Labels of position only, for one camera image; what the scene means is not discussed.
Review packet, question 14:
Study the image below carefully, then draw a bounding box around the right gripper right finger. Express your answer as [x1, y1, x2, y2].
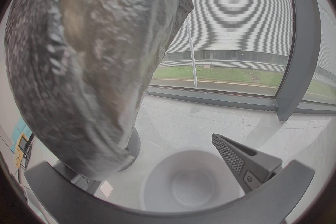
[212, 133, 283, 191]

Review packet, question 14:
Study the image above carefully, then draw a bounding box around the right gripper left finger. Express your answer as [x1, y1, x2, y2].
[69, 172, 106, 194]

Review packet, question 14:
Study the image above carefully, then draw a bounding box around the black plastic bag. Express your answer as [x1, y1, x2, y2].
[4, 0, 180, 182]

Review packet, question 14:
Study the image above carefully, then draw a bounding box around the white trash bin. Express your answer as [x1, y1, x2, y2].
[139, 147, 246, 211]

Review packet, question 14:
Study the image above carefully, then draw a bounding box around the window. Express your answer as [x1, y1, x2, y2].
[146, 0, 336, 122]

